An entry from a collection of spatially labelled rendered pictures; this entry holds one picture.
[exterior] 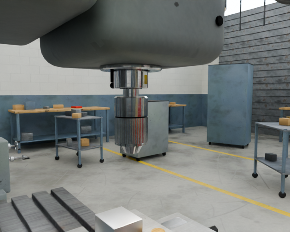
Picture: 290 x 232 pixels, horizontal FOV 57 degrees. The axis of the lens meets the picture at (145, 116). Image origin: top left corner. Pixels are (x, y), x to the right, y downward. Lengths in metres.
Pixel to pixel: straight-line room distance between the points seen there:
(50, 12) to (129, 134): 0.18
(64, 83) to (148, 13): 6.99
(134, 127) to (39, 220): 0.52
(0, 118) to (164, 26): 6.67
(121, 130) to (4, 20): 0.18
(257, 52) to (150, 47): 8.72
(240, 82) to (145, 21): 6.08
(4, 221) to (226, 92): 5.90
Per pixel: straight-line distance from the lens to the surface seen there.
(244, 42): 9.27
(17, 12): 0.26
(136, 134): 0.36
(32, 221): 0.82
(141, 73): 0.36
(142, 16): 0.27
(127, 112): 0.35
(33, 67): 7.05
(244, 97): 6.31
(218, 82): 6.47
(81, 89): 7.41
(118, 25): 0.26
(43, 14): 0.25
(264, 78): 8.77
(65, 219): 0.80
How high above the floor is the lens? 1.28
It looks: 5 degrees down
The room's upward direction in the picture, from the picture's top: straight up
